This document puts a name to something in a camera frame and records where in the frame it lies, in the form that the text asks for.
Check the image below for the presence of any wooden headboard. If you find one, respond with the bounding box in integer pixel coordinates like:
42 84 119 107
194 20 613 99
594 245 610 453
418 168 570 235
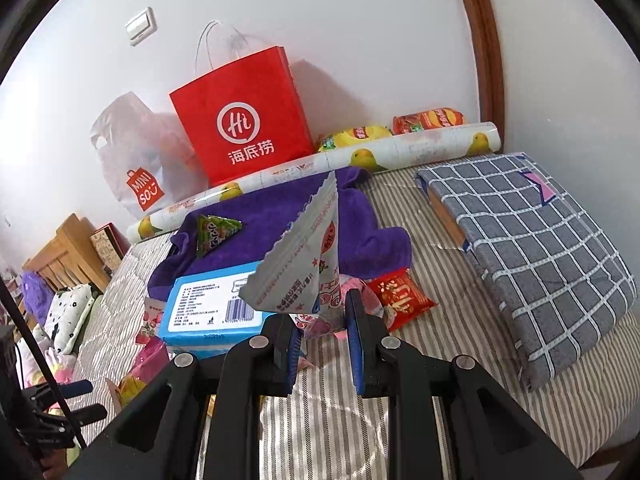
22 212 113 296

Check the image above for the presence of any patterned cardboard box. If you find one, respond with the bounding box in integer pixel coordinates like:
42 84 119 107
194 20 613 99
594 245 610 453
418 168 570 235
90 222 132 267

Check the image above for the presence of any white plastic shopping bag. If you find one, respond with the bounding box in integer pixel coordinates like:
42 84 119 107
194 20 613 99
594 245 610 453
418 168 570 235
89 91 211 221

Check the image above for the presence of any pink floral snack packet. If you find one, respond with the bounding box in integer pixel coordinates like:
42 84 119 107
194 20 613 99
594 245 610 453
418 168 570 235
295 274 388 348

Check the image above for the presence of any purple towel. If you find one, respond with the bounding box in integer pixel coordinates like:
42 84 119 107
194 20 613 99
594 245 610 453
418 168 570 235
147 165 413 306

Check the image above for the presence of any purple plush toy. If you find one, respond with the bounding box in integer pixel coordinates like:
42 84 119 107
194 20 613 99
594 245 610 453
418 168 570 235
20 270 48 326

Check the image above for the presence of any green triangular snack packet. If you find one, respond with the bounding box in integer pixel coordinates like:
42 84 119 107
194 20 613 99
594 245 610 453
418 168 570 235
195 214 244 260

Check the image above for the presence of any thin black rod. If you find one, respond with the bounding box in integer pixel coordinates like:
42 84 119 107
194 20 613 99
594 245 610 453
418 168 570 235
0 277 88 450

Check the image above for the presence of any duck-print paper roll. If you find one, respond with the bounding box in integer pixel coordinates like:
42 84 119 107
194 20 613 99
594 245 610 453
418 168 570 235
125 121 501 241

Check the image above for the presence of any white wall switch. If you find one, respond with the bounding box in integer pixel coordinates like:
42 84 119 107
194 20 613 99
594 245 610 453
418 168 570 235
125 6 157 47

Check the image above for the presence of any white pink peach packet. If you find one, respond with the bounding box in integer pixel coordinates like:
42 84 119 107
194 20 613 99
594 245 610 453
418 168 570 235
142 297 176 346

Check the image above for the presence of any white pink-print snack packet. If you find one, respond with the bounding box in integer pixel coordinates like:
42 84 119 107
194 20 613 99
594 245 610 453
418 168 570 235
245 170 348 356

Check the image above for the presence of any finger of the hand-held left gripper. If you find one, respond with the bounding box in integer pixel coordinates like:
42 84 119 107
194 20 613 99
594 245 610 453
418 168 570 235
47 404 109 425
47 380 94 397

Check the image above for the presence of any yellow chips bag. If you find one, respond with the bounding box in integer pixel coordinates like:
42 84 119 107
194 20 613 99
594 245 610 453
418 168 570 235
317 125 393 153

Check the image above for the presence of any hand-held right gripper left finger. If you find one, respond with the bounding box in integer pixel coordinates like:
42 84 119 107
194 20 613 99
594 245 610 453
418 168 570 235
65 312 306 480

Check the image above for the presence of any red gold-print snack packet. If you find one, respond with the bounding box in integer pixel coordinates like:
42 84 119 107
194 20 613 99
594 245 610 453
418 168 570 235
367 267 438 332

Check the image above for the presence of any striped mattress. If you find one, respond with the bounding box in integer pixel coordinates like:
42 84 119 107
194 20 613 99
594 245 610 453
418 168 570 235
65 152 640 480

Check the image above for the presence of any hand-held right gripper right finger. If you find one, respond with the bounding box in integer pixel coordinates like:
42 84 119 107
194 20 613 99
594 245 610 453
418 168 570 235
345 287 586 480

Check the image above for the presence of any blue white packet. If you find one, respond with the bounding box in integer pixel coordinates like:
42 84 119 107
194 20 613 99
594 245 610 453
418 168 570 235
154 260 278 358

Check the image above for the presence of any orange chips bag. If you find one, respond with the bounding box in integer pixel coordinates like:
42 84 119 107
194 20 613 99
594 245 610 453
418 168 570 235
391 106 467 136

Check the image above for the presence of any pink yellow snack packet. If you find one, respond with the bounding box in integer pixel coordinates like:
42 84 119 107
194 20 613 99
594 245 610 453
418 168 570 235
105 335 173 411

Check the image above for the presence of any grey checked folded cloth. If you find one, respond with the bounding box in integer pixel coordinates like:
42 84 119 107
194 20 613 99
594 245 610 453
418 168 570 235
414 152 637 392

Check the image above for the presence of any white black-flower pillow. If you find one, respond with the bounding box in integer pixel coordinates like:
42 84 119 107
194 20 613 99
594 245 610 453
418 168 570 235
42 282 96 356

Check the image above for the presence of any red paper bag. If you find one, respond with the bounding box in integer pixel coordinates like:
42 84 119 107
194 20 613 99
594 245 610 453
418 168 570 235
169 20 317 187

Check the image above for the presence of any pink cloth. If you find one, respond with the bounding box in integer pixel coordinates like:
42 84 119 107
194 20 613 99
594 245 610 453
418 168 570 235
30 345 77 386

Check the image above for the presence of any brown wooden door frame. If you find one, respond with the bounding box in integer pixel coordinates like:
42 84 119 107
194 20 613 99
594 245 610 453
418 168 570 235
450 0 506 153

